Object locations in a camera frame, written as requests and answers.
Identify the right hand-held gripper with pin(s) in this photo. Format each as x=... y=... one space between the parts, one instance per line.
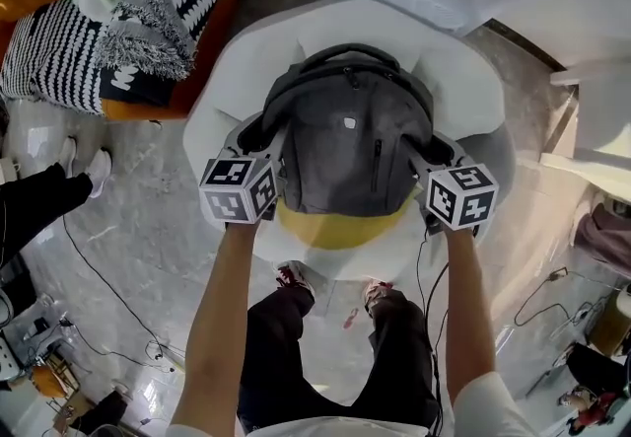
x=463 y=198

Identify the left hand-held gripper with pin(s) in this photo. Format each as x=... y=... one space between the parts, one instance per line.
x=231 y=191

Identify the white round armchair seat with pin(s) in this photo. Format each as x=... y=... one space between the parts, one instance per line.
x=468 y=94

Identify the grey backpack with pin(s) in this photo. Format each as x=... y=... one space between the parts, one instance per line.
x=340 y=154

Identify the person's right forearm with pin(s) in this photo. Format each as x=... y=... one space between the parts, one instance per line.
x=468 y=307

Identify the person's left forearm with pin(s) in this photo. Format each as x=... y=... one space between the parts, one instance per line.
x=222 y=316

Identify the yellow seat cushion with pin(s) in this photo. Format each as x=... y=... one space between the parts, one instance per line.
x=340 y=230

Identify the person's left red-white shoe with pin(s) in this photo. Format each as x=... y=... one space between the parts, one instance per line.
x=296 y=277

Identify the person's red-white shoe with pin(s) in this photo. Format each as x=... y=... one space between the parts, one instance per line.
x=375 y=291
x=296 y=277

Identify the person's right red-white shoe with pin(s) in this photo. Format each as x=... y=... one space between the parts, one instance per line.
x=375 y=291

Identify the mauve cloth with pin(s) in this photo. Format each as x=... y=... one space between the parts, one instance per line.
x=604 y=233

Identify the black pillow with white print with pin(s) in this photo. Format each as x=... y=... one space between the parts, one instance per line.
x=133 y=82

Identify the person's black trousers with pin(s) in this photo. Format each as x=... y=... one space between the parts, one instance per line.
x=394 y=356

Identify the grey fringed blanket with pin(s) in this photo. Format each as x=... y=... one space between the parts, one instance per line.
x=148 y=38

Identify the white cabinet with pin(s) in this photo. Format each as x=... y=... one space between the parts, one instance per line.
x=601 y=55

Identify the person's white shirt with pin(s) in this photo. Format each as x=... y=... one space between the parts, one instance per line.
x=493 y=410

